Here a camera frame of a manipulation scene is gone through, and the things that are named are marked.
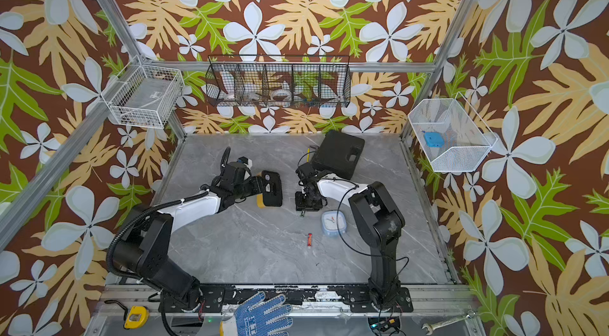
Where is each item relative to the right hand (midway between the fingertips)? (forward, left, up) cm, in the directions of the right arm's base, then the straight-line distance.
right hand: (298, 207), depth 95 cm
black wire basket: (+43, +8, +31) cm, 53 cm away
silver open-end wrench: (-40, -40, 0) cm, 56 cm away
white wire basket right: (+15, -56, +26) cm, 64 cm away
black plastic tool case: (+26, -19, +4) cm, 32 cm away
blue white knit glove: (-37, +12, 0) cm, 39 cm away
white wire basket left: (+26, +55, +35) cm, 70 cm away
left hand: (+8, +13, +9) cm, 17 cm away
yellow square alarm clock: (+5, +10, +6) cm, 13 cm away
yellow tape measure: (-37, +48, +2) cm, 60 cm away
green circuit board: (-38, -28, -5) cm, 48 cm away
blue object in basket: (+14, -50, +25) cm, 57 cm away
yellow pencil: (+31, -5, 0) cm, 31 cm away
